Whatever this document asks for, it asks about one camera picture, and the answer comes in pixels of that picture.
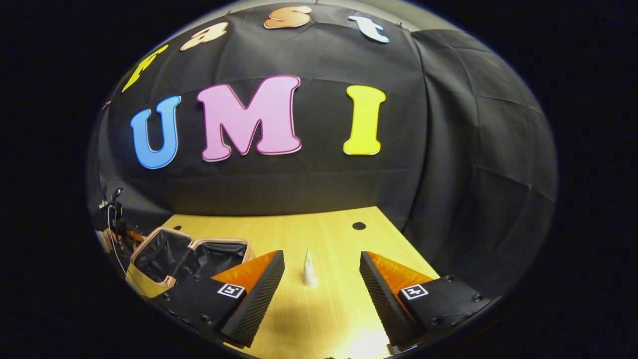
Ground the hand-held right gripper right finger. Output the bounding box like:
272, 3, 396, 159
359, 250, 499, 353

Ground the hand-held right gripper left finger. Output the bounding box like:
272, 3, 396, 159
162, 249, 286, 349

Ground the pink suitcase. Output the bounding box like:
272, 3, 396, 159
129, 226, 256, 300

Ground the white skin care tube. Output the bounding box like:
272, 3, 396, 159
302, 247, 319, 289

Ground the black backdrop cloth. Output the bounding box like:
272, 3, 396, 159
87, 2, 558, 300

